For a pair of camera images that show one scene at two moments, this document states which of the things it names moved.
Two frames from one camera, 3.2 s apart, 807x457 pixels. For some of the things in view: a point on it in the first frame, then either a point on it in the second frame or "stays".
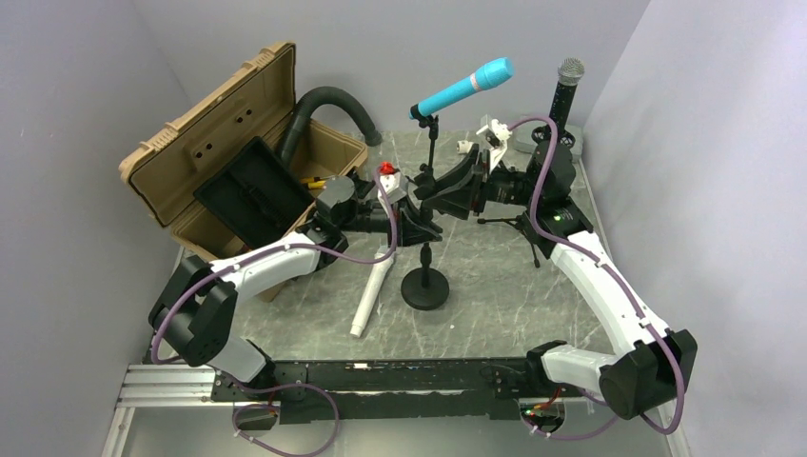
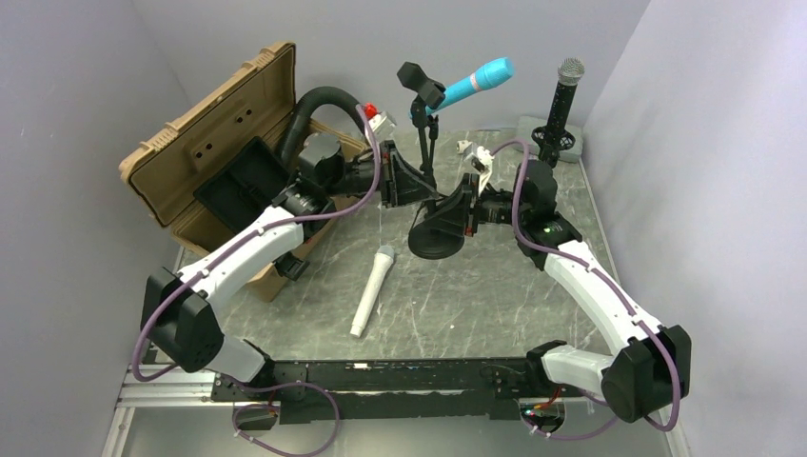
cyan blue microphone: [487, 76] stays
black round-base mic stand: [426, 288] -> [426, 237]
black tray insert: [256, 197] stays
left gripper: [408, 230] -> [399, 182]
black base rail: [386, 391] stays
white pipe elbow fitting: [463, 147] stays
